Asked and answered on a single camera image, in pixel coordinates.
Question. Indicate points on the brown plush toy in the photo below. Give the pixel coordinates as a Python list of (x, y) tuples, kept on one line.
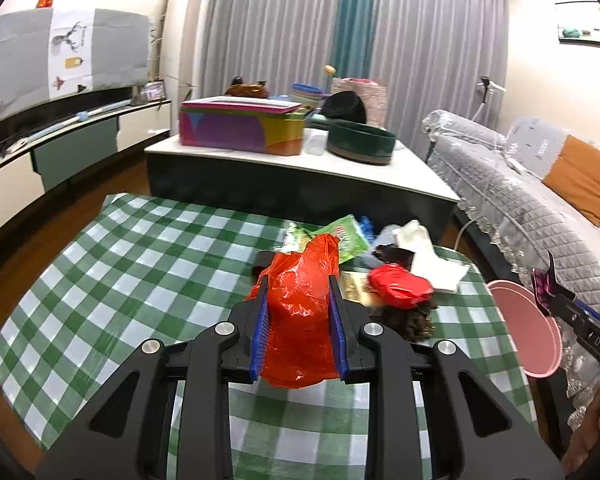
[(238, 87)]

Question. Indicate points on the red wrapper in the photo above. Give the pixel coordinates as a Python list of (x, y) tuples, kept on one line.
[(398, 288)]

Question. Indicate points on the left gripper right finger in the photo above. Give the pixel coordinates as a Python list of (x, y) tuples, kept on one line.
[(474, 432)]

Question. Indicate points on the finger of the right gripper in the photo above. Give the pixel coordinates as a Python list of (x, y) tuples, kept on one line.
[(546, 287)]

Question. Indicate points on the dark green round basin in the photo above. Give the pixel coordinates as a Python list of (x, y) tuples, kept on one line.
[(360, 142)]

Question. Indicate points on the white standing air conditioner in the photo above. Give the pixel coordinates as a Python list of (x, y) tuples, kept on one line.
[(180, 56)]

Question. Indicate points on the teal curtain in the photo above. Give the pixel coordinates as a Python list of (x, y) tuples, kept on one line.
[(352, 44)]

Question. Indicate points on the pink plastic bin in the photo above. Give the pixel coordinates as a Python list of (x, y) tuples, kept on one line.
[(536, 336)]

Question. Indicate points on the green white checkered tablecloth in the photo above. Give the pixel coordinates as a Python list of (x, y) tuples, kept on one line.
[(149, 268)]

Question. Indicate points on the wall picture frame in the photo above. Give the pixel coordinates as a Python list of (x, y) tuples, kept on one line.
[(578, 21)]

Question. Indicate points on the colourful storage box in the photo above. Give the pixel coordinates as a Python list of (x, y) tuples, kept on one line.
[(243, 124)]

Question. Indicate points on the white tv cabinet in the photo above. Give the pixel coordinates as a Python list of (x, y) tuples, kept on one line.
[(50, 159)]

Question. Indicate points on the white top coffee table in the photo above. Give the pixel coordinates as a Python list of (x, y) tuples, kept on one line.
[(315, 186)]

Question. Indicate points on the green snack packet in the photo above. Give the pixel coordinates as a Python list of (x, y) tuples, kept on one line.
[(352, 241)]

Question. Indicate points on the brown dried trash clump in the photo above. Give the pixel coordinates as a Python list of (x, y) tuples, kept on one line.
[(411, 324)]

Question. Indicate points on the orange plastic bag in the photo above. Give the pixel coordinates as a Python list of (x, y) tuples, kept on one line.
[(299, 351)]

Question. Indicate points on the white floor lamp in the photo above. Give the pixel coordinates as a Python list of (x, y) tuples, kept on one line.
[(487, 87)]

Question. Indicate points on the grey striped curtain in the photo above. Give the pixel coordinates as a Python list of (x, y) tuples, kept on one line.
[(429, 54)]

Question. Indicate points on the person's right hand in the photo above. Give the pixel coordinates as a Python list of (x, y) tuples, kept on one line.
[(584, 438)]

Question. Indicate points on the gold white tissue pack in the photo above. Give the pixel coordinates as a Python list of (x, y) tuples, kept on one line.
[(354, 287)]

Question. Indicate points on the blue plastic shoe cover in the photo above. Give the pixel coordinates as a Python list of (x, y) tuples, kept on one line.
[(367, 228)]

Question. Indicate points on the orange cushion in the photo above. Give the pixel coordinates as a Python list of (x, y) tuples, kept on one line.
[(575, 177)]

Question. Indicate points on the grey quilted sofa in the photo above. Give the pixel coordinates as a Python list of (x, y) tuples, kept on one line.
[(499, 180)]

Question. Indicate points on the pink woven basket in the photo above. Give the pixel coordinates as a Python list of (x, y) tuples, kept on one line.
[(373, 95)]

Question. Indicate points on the grey covered television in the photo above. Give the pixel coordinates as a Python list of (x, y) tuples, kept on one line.
[(50, 54)]

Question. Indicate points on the stacked coloured bowls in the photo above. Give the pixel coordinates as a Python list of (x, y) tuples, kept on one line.
[(307, 95)]

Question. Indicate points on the white paper bag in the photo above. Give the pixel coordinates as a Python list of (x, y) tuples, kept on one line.
[(443, 275)]

